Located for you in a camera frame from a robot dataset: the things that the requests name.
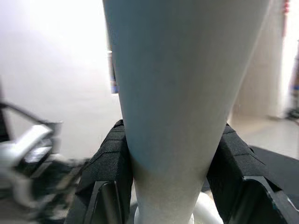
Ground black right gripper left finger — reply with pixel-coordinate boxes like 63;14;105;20
80;119;138;224

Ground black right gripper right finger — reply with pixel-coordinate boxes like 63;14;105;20
206;125;299;224

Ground white plastic table leg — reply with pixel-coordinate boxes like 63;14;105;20
102;0;273;224

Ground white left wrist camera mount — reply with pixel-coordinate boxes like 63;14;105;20
0;144;33;206

